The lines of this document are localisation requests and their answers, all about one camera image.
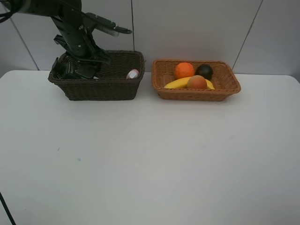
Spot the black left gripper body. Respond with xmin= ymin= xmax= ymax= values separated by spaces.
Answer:
xmin=54 ymin=32 xmax=111 ymax=64

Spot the dark green pump bottle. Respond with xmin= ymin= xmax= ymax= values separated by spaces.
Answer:
xmin=51 ymin=57 xmax=99 ymax=80

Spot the orange tangerine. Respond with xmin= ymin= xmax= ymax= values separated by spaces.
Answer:
xmin=174 ymin=62 xmax=195 ymax=79

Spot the yellow banana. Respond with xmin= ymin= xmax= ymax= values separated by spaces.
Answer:
xmin=164 ymin=77 xmax=215 ymax=90

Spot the red yellow peach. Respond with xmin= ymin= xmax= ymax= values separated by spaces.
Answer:
xmin=187 ymin=75 xmax=207 ymax=89

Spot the dark avocado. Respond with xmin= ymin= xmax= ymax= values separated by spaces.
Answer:
xmin=195 ymin=64 xmax=213 ymax=80

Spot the black whiteboard eraser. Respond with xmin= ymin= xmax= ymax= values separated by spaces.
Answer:
xmin=75 ymin=62 xmax=102 ymax=79

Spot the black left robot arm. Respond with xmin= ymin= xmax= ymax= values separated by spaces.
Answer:
xmin=0 ymin=0 xmax=116 ymax=66

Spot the dark brown wicker basket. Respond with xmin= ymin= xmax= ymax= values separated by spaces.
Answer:
xmin=48 ymin=50 xmax=145 ymax=101

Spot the pink white small bottle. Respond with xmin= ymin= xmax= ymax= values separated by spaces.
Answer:
xmin=126 ymin=69 xmax=139 ymax=79

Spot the light brown wicker basket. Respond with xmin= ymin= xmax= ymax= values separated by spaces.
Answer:
xmin=151 ymin=59 xmax=241 ymax=101

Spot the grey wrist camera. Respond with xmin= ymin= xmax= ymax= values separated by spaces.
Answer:
xmin=83 ymin=13 xmax=132 ymax=37

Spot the black cable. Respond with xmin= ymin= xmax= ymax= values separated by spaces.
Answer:
xmin=0 ymin=192 xmax=17 ymax=225

